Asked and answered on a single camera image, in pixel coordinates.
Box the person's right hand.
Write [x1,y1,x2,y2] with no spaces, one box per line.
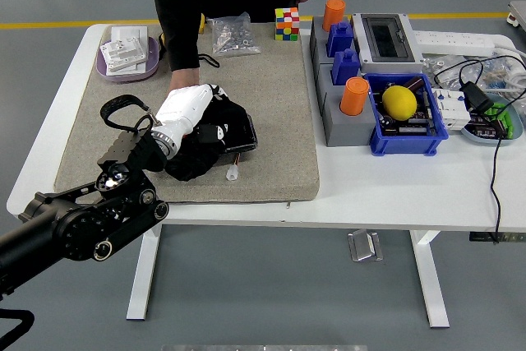
[168,69,201,92]

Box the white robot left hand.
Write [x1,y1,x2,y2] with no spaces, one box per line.
[155,82,231,143]

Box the black rag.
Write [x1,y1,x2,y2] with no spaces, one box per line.
[164,94,254,182]

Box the black glossy panel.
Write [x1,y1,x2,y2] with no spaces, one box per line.
[221,114,259,155]

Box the white wire connector plug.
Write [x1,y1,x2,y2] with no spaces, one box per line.
[224,153,243,182]

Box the purple tray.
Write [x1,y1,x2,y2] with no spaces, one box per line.
[95,35,161,84]

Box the orange cylinder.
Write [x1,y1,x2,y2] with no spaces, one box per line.
[321,0,347,33]
[339,76,371,117]

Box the colourful puzzle cube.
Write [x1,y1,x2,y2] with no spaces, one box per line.
[274,7,300,43]

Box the grey base block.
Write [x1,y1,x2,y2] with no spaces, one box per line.
[308,16,358,76]
[316,63,377,148]

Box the clear bag of screws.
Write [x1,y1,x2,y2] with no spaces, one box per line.
[207,12,262,58]

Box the blue block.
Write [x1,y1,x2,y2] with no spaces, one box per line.
[331,48,362,85]
[325,21,355,58]

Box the grey-brown mat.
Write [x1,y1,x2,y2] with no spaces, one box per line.
[53,21,321,208]

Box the grey electrical distribution box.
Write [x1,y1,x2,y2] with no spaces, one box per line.
[351,12,425,76]

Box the yellow lemon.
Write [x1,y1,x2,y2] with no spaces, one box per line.
[381,85,419,122]

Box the clear bag of white parts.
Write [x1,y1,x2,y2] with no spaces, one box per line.
[421,53,468,89]

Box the white power strip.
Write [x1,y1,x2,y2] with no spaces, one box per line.
[412,30,496,58]

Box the white table leg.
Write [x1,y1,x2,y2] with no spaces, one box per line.
[126,223,164,321]
[408,229,450,329]

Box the dark circuit board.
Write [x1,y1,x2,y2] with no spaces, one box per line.
[468,114,509,139]
[377,110,436,136]

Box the blue plastic bin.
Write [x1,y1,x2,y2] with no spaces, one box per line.
[363,72,450,158]

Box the white circuit breaker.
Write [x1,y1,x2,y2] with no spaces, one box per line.
[431,87,470,132]

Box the black power adapter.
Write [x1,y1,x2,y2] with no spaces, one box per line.
[459,81,495,113]

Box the clear bag of blue parts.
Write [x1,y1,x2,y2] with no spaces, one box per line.
[472,56,526,93]

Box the white cart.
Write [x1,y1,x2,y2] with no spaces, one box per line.
[505,0,526,34]

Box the green plastic part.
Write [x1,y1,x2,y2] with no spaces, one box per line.
[480,102,515,141]

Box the light blue tray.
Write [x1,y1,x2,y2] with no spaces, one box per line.
[459,94,525,146]

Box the black table control box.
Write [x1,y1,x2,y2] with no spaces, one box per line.
[469,231,526,244]

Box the black strap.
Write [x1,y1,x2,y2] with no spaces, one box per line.
[196,52,221,69]

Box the white switch plate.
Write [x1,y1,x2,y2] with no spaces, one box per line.
[110,25,149,44]
[105,58,148,77]
[99,36,149,67]

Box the silver metal bracket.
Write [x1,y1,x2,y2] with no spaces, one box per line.
[347,229,384,264]

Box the white cable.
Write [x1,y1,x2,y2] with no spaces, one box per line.
[492,34,526,93]

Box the black power cord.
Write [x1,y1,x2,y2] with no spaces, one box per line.
[433,53,526,245]

